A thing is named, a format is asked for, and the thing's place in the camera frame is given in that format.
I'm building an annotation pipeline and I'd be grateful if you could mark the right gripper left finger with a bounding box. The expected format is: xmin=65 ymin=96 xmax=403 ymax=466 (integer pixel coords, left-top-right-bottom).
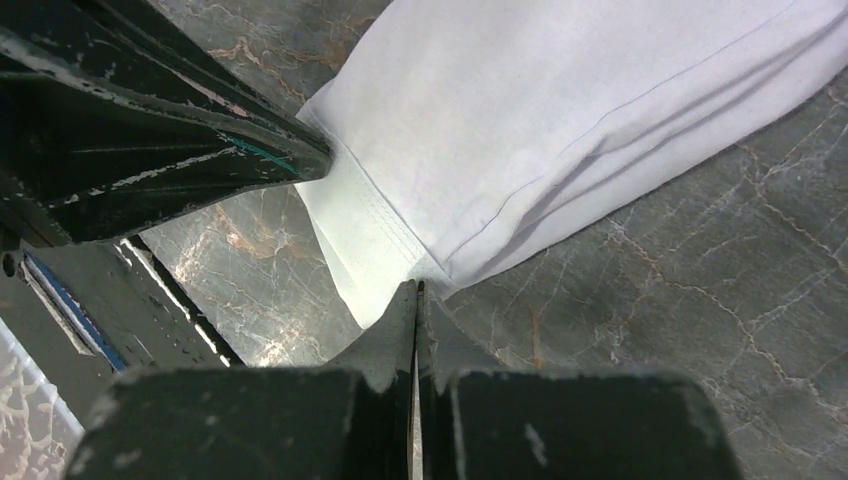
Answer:
xmin=327 ymin=281 xmax=418 ymax=479

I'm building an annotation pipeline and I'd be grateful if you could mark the white underwear black waistband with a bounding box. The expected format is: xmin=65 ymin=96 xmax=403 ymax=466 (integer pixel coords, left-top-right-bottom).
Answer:
xmin=297 ymin=1 xmax=847 ymax=328

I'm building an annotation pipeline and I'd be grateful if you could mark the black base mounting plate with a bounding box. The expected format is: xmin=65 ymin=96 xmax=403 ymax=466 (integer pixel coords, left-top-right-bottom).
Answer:
xmin=1 ymin=236 xmax=242 ymax=419

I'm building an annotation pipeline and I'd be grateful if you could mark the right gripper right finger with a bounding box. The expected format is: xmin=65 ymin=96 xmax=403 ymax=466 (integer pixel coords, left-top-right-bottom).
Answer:
xmin=417 ymin=281 xmax=512 ymax=479

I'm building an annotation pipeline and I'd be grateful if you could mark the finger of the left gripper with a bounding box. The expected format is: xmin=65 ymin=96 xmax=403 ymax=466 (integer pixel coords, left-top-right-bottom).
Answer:
xmin=1 ymin=33 xmax=332 ymax=244
xmin=72 ymin=1 xmax=331 ymax=159

